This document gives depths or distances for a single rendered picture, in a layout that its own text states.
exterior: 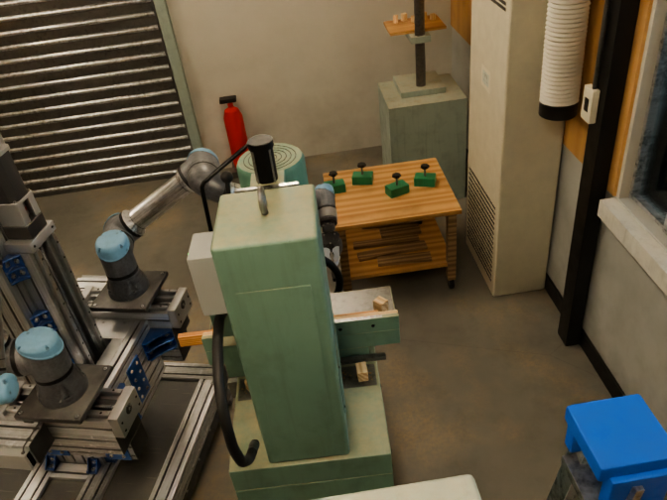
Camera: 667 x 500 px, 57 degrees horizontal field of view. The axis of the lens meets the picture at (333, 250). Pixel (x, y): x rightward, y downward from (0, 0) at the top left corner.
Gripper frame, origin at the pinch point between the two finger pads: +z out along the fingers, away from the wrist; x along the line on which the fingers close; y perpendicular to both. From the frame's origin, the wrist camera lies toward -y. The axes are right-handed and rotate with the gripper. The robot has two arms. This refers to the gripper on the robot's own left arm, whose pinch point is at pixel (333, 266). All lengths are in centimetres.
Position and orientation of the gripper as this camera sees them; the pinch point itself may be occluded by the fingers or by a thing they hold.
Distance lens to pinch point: 227.9
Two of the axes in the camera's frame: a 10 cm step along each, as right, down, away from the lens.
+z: 1.1, 9.0, -4.2
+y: 0.6, 4.1, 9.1
